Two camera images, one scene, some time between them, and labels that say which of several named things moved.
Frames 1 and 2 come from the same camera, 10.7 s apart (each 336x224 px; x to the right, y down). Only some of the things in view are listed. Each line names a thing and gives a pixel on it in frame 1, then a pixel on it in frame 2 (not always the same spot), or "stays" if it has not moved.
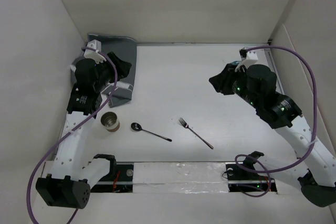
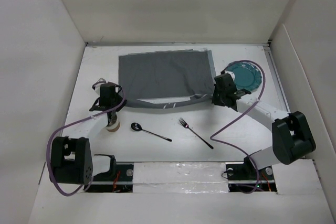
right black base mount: (244, 177) stays
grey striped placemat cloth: (126, 49) -> (166, 79)
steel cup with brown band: (109, 120) stays
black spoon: (137, 127) stays
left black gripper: (122, 67) -> (120, 99)
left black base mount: (119, 180) stays
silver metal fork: (186, 126) stays
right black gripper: (221, 82) -> (214, 100)
